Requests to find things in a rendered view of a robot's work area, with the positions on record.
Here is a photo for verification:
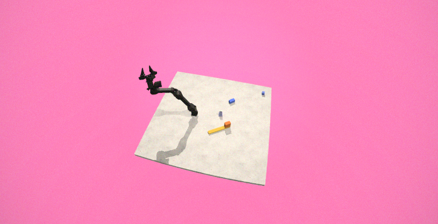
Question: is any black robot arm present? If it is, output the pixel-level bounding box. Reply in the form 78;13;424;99
147;75;198;117

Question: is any yellow bar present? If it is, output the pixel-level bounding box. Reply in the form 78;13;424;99
208;121;231;134

